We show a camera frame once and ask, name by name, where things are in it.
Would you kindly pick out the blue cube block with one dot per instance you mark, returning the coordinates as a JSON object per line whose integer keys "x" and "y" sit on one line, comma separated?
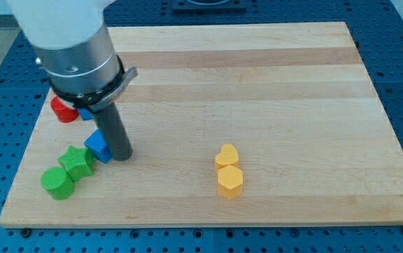
{"x": 98, "y": 147}

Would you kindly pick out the green star block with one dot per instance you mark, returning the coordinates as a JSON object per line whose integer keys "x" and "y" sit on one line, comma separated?
{"x": 77, "y": 162}

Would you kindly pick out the green cylinder block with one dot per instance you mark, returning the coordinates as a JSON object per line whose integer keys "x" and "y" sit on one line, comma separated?
{"x": 57, "y": 183}

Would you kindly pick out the blue block behind arm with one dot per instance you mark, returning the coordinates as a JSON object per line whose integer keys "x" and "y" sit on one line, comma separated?
{"x": 84, "y": 114}

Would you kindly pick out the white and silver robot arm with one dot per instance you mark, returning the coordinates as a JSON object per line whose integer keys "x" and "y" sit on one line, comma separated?
{"x": 72, "y": 42}

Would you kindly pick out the wooden board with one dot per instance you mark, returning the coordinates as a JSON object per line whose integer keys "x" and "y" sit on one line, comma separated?
{"x": 315, "y": 145}

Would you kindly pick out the yellow heart block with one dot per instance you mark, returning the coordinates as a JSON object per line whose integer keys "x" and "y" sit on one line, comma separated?
{"x": 228, "y": 155}

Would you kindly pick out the yellow hexagon block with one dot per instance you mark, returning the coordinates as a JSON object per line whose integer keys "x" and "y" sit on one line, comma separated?
{"x": 229, "y": 182}

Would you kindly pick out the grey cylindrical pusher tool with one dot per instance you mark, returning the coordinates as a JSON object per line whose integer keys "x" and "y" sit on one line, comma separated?
{"x": 109, "y": 122}

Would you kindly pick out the red cylinder block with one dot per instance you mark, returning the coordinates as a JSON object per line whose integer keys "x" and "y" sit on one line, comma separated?
{"x": 63, "y": 113}

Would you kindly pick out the black clamp with metal bracket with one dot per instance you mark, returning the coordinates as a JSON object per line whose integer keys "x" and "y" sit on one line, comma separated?
{"x": 99, "y": 95}

